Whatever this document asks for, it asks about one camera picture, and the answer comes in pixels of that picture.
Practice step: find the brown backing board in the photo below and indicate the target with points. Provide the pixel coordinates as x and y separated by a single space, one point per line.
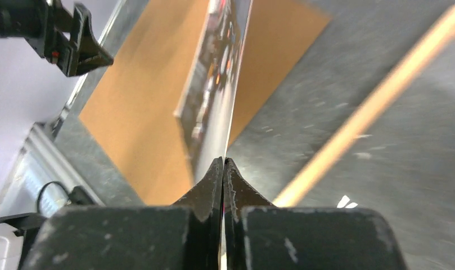
131 111

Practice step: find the aluminium rail frame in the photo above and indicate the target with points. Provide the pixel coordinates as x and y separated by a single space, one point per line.
40 162

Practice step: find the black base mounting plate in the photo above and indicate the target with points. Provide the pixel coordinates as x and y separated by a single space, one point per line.
25 227

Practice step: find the wooden picture frame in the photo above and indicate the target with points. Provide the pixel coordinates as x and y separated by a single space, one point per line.
421 55

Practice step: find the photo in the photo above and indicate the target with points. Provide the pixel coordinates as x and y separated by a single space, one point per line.
205 109

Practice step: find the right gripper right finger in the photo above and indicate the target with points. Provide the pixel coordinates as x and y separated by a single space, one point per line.
260 235

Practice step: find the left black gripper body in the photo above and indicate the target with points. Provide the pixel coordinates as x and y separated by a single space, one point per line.
43 25

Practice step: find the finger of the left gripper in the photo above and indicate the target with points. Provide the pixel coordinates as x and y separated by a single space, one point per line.
86 54

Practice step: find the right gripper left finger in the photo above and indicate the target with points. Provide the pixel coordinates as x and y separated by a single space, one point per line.
184 235

